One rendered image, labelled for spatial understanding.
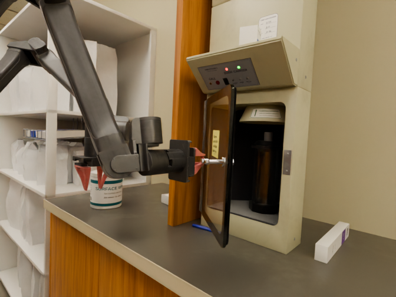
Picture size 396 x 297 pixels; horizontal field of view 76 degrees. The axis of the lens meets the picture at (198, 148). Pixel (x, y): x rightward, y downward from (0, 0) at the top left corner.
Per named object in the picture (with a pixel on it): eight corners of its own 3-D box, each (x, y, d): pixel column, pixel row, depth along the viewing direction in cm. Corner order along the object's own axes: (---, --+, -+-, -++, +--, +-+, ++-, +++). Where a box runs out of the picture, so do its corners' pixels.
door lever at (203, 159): (214, 162, 73) (215, 154, 73) (223, 167, 63) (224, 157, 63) (196, 162, 72) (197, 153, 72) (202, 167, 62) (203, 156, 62)
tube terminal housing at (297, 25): (237, 211, 112) (247, 31, 108) (315, 232, 90) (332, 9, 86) (200, 224, 93) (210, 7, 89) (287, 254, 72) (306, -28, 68)
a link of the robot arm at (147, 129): (106, 174, 57) (111, 174, 49) (103, 124, 58) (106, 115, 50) (159, 169, 62) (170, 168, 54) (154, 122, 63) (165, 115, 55)
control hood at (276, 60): (206, 94, 91) (208, 65, 90) (298, 86, 69) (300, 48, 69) (183, 89, 82) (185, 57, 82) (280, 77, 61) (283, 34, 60)
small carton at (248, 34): (243, 54, 76) (244, 33, 76) (260, 52, 74) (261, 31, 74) (238, 49, 71) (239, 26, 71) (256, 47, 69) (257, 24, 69)
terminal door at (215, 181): (202, 211, 91) (208, 99, 89) (225, 250, 61) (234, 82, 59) (200, 211, 91) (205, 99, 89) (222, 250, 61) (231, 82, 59)
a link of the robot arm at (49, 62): (39, 66, 98) (23, 41, 89) (52, 60, 100) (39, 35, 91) (104, 131, 82) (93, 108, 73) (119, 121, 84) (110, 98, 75)
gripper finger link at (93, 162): (112, 190, 78) (114, 159, 77) (89, 192, 72) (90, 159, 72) (101, 185, 82) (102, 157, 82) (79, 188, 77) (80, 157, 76)
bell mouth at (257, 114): (254, 124, 99) (256, 110, 99) (301, 124, 87) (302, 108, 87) (228, 121, 86) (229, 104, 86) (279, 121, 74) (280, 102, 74)
